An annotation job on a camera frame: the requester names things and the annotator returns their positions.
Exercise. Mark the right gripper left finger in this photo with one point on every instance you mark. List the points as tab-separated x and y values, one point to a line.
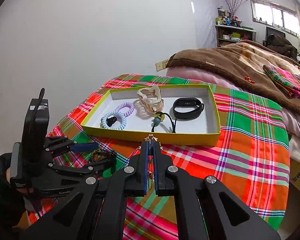
95	208

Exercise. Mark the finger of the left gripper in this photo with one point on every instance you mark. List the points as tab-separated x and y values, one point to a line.
106	163
84	147

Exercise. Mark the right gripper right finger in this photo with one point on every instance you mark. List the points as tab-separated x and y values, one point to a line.
206	208

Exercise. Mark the gold rhinestone brooch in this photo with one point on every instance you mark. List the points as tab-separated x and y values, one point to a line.
152	139

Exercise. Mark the translucent pink hair claw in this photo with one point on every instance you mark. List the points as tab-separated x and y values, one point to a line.
150	98

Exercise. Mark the black fitness band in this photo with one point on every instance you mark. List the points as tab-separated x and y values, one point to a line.
187	108

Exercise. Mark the colourful plaid blanket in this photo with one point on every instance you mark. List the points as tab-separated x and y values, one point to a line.
251	156

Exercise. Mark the yellow-green cardboard box tray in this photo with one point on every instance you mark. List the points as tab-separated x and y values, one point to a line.
203	131

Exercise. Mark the folded plaid cloth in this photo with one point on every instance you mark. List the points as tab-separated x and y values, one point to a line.
285	81

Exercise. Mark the brown fleece blanket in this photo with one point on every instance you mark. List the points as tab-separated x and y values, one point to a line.
242	64

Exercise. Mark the wooden shelf with clutter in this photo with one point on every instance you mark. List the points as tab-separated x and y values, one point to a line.
229	29

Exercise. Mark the dark jacket on chair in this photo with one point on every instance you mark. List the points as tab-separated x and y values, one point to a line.
276	41

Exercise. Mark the dried branch bouquet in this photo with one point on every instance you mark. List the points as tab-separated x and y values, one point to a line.
233	6

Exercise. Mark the window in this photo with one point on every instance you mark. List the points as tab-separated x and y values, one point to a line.
275	15

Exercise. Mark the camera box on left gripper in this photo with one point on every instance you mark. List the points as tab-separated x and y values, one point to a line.
35	125

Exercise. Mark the wall power socket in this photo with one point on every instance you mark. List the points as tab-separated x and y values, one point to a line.
161	65

